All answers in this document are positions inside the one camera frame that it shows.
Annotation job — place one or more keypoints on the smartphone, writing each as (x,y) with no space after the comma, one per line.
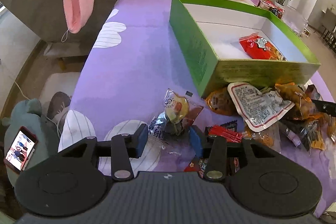
(20,150)

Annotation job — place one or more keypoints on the red lion snack bag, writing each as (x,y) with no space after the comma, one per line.
(260,48)

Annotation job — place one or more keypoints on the clear glass mug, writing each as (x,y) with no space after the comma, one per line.
(294,20)

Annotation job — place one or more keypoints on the purple floral tablecloth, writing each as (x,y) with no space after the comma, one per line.
(135,59)

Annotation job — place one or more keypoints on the white red-bordered snack pouch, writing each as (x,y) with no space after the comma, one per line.
(259,110)

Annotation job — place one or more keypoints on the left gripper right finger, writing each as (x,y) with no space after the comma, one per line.
(214,149)

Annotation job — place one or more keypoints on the teal plush toy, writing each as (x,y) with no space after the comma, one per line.
(28,113)

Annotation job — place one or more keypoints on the orange peanut snack bag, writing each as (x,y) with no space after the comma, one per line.
(303,107)

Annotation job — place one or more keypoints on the clear packet with brown snacks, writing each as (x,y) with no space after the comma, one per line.
(269,137)

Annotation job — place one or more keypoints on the green cardboard box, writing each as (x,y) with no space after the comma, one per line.
(208,33)

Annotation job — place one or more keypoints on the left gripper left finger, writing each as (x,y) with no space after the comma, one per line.
(125,147)

